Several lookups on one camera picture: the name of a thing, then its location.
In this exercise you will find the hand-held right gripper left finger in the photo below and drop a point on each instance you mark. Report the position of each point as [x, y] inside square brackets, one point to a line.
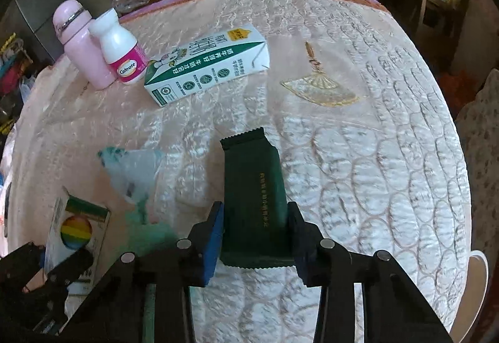
[212, 249]

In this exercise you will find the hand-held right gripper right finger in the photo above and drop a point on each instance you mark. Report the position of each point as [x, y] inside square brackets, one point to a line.
[302, 253]

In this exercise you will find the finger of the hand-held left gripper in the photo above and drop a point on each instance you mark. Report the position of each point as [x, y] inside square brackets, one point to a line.
[70, 265]
[23, 261]

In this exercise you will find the rainbow print box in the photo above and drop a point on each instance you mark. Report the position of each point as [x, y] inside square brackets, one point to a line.
[78, 230]

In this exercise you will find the dark green packet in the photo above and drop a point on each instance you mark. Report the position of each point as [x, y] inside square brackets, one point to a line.
[253, 191]

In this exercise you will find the clear plastic wrapper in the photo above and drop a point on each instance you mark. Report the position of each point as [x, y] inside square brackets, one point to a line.
[132, 171]

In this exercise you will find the white plastic bucket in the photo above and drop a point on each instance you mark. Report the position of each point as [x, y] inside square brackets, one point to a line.
[478, 276]

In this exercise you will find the green white milk carton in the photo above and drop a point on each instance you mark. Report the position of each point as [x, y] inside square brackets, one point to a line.
[202, 66]

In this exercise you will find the pink quilted tablecloth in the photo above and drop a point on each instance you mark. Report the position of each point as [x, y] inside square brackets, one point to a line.
[390, 152]

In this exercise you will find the pile of colourful bags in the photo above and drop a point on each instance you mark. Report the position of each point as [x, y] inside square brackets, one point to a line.
[11, 78]

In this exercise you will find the pink thermos bottle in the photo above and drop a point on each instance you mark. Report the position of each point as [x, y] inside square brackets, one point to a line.
[84, 50]

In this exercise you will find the white pill bottle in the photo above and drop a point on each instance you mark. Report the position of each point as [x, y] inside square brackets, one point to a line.
[117, 43]

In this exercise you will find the clear plastic bag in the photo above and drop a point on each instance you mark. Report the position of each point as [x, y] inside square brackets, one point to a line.
[132, 0]

